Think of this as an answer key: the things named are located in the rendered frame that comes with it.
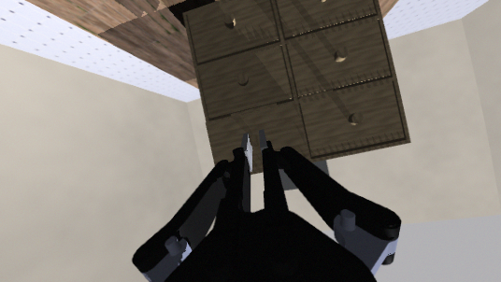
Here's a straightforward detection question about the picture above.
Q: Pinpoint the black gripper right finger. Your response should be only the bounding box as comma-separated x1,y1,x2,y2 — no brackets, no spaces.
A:
259,130,402,276

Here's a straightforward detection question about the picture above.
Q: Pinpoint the brown wooden drawer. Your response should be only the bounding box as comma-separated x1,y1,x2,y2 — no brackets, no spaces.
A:
286,20,391,100
299,81,403,157
187,0,279,65
275,0,376,41
198,46,293,120
206,101,310,172

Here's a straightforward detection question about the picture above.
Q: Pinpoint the small dark brown chest of drawers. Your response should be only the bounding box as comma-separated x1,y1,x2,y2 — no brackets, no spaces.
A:
182,0,411,162

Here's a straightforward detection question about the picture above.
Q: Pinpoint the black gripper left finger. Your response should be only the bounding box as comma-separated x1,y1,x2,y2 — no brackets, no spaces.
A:
132,133,252,282

